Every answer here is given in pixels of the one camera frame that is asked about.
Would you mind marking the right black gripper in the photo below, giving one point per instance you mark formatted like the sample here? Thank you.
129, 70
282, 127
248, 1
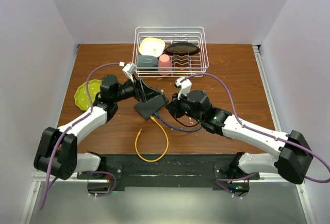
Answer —
173, 106

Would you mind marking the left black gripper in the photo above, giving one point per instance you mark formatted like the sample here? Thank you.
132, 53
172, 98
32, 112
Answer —
148, 93

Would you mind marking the black network switch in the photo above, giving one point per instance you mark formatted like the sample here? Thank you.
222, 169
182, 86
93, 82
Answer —
148, 108

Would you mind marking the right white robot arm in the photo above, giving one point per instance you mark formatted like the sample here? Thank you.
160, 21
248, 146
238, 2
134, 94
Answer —
284, 154

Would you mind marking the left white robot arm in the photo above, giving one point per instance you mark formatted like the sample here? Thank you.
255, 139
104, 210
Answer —
57, 153

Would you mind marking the teal square cup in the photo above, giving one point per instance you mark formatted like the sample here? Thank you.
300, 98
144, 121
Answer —
146, 61

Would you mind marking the pink cup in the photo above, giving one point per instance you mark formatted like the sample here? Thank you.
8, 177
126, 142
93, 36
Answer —
164, 65

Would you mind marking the yellow square bowl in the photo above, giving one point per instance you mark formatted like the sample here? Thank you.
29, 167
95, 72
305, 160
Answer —
152, 47

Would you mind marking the dark brown plate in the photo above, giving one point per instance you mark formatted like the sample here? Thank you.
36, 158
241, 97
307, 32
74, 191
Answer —
182, 49

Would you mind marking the green polka dot plate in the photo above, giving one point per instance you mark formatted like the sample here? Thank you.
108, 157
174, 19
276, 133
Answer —
81, 98

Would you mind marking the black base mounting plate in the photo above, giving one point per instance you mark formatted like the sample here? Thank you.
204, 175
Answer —
214, 171

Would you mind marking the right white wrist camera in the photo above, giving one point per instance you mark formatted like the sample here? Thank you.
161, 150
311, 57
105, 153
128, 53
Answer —
184, 86

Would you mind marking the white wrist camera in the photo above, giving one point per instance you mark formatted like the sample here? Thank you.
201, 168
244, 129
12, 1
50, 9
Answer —
184, 86
129, 70

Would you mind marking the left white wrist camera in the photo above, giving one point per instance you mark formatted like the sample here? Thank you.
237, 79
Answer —
129, 70

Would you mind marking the white wire dish rack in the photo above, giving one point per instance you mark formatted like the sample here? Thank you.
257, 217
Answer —
181, 65

